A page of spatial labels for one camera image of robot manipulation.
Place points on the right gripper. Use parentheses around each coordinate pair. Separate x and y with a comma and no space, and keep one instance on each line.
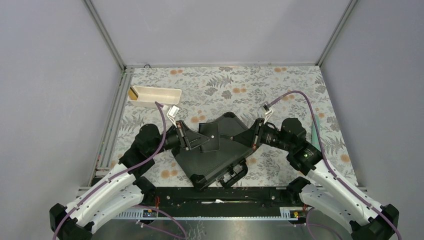
(252,137)

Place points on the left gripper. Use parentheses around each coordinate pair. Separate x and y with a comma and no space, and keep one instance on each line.
(189,139)

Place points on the white plastic tray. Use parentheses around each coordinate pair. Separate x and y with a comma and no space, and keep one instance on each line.
(147,96)

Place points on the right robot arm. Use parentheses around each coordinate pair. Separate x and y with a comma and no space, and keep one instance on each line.
(322,186)

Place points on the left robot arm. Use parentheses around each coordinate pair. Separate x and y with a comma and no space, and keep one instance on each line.
(124,186)

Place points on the dark grey hard case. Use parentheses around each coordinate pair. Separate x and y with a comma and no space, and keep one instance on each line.
(202,169)

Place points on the floral tablecloth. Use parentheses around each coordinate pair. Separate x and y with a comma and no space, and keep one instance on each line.
(209,92)

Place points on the mint green tube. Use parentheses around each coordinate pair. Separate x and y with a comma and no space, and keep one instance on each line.
(315,128)

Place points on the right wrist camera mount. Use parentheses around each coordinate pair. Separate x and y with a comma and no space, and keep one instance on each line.
(267,112)

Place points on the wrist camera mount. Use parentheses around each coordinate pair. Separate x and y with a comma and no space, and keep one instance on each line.
(267,112)
(172,114)

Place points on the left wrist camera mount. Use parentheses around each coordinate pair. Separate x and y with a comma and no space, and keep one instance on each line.
(172,114)

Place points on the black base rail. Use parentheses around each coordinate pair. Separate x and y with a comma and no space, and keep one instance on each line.
(235,202)

